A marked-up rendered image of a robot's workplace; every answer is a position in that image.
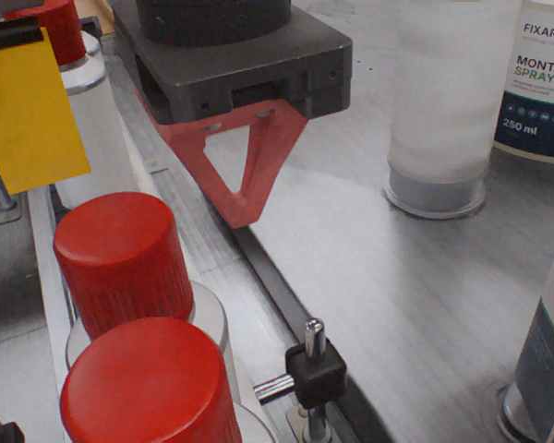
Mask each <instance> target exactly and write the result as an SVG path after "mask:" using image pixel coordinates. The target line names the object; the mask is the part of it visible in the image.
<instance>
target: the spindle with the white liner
mask: <svg viewBox="0 0 554 443"><path fill-rule="evenodd" d="M522 2H523V0H401V9H400V20H399V27H398V37H397V42H398V55H397V67H396V76H395V86H394V105H393V114H392V122H391V146H390V147H389V149H388V153H387V162H388V164H389V166H390V170H389V172H388V173H387V174H386V176H385V178H384V185H383V188H384V191H385V194H386V196H387V197H388V198H389V200H390V201H391V202H392V203H393V204H395V205H396V206H397V207H399V208H401V209H402V210H405V211H407V212H410V213H412V214H415V215H417V216H420V217H425V218H431V219H449V218H455V217H460V216H462V215H465V214H467V213H469V212H471V211H473V210H475V209H477V208H478V207H479V206H480V205H481V203H482V202H483V200H484V197H485V194H486V189H485V186H484V183H483V182H482V181H483V178H484V177H485V176H486V175H487V174H488V171H489V167H490V158H489V155H490V152H491V149H492V146H493V138H494V133H495V127H496V123H497V117H498V112H499V109H500V104H501V100H502V95H503V91H504V86H505V81H506V76H507V71H508V66H509V63H510V59H511V55H512V45H513V42H514V37H515V32H516V26H517V20H518V17H519V12H520V9H521V4H522Z"/></svg>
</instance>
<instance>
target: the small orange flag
mask: <svg viewBox="0 0 554 443"><path fill-rule="evenodd" d="M74 116H75V115H74V114H73V111H72V108H71V105H70V102H69V99H68V97H67V94H66V89H65V85H64V82H63V80H62V78H61V75H60V72H59V69H58V66H57V63H56V61H55V55H54V50H53V47H52V45H51V42H50V39H49V36H48V33H47V30H46V28H45V27H40V24H39V22H38V19H37V17H36V16H32V17H26V18H17V19H12V20H7V21H3V22H0V175H1V177H2V179H3V181H4V183H5V186H6V189H7V191H8V193H9V195H13V194H17V193H20V192H23V191H27V190H31V189H33V188H37V187H40V186H46V185H50V184H53V183H56V182H60V181H64V180H66V179H69V178H73V177H76V176H80V175H83V174H89V173H91V168H90V163H89V160H88V157H87V154H86V152H85V150H84V147H83V144H82V141H81V138H80V135H79V132H78V128H77V124H76V121H75V118H74Z"/></svg>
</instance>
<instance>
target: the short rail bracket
mask: <svg viewBox="0 0 554 443"><path fill-rule="evenodd" d="M284 361H285V373H288V372H291V373H292V375H293V377H294V379H295V382H296V385H297V389H298V392H297V393H296V394H295V395H296V397H297V398H298V401H299V403H300V405H301V406H302V407H303V408H304V409H306V410H307V427H308V435H309V437H310V438H311V439H313V440H316V441H320V440H322V439H323V438H325V436H326V403H327V402H329V401H332V400H335V399H337V398H339V397H341V396H343V395H344V394H345V392H346V391H347V373H348V366H347V363H346V362H345V361H344V359H343V357H342V356H341V354H340V353H338V351H337V350H336V348H335V347H334V345H333V344H332V343H331V341H330V339H329V338H328V337H326V336H325V324H324V322H323V320H322V319H321V318H319V317H310V318H308V319H307V320H306V321H305V323H304V342H302V343H300V344H298V345H296V346H294V347H291V348H289V349H288V350H287V351H286V352H285V355H284Z"/></svg>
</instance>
